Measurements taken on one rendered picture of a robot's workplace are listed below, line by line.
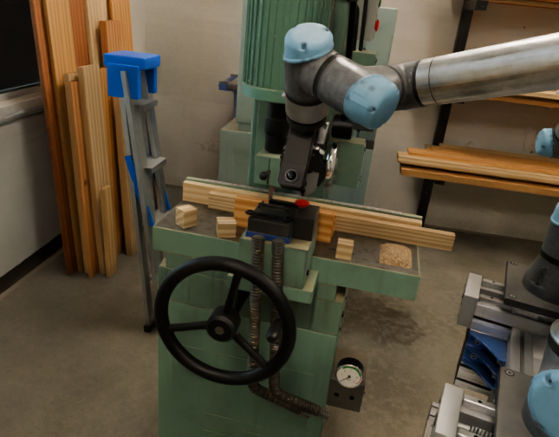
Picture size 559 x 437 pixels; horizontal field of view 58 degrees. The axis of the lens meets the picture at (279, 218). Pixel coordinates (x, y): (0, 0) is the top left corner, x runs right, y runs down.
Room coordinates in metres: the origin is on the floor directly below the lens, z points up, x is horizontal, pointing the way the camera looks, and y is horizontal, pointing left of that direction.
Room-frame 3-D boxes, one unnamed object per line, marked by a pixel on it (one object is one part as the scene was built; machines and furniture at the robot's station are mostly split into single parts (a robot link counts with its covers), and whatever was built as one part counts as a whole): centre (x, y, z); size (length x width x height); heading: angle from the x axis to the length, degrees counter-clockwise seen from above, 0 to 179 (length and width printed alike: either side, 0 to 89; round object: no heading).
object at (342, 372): (0.90, -0.19, 0.65); 0.06 x 0.04 x 0.08; 80
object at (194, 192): (1.16, -0.04, 0.93); 0.60 x 0.02 x 0.05; 80
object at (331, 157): (1.26, -0.12, 1.02); 0.12 x 0.03 x 0.12; 170
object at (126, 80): (1.94, 0.55, 0.58); 0.27 x 0.25 x 1.16; 83
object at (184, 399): (1.27, 0.01, 0.36); 0.58 x 0.45 x 0.71; 170
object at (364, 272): (1.03, -0.02, 0.87); 0.61 x 0.30 x 0.06; 80
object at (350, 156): (1.31, -0.16, 1.02); 0.09 x 0.07 x 0.12; 80
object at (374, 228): (1.13, -0.12, 0.92); 0.60 x 0.02 x 0.04; 80
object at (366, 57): (1.34, -0.16, 1.23); 0.09 x 0.08 x 0.15; 170
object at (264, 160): (1.17, 0.02, 1.03); 0.14 x 0.07 x 0.09; 170
